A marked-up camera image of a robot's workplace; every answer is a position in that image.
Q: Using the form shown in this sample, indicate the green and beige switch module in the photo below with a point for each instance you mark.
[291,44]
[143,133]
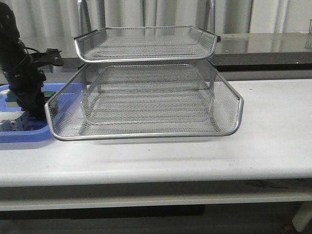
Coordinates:
[11,98]

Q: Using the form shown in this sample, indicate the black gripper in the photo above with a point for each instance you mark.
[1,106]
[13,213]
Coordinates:
[26,81]

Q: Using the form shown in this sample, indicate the white terminal block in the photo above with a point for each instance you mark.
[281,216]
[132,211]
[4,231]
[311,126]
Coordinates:
[13,121]

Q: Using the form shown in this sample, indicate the grey stone counter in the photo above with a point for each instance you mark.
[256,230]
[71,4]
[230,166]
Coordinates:
[235,52]

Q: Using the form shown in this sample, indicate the silver mesh tray rack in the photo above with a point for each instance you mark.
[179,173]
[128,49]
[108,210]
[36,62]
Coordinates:
[145,82]

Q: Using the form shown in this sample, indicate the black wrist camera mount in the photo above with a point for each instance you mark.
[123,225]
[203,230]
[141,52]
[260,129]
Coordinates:
[49,57]

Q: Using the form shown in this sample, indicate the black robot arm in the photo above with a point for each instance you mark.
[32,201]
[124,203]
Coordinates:
[12,49]

